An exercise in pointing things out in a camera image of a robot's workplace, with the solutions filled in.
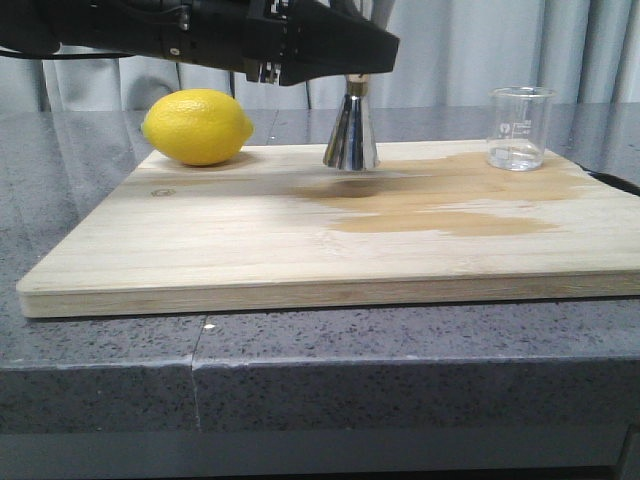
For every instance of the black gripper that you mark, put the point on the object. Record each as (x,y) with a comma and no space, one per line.
(268,41)

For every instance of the yellow lemon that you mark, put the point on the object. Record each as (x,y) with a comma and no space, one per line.
(197,127)

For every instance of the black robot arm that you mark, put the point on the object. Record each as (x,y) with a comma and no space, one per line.
(38,29)

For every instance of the steel double jigger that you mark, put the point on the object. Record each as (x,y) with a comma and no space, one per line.
(352,146)

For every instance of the grey curtain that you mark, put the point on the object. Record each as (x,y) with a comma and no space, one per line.
(451,53)

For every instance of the wooden cutting board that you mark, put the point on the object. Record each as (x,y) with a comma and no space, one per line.
(275,228)

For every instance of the clear glass beaker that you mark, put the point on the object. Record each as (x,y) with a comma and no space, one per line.
(518,130)

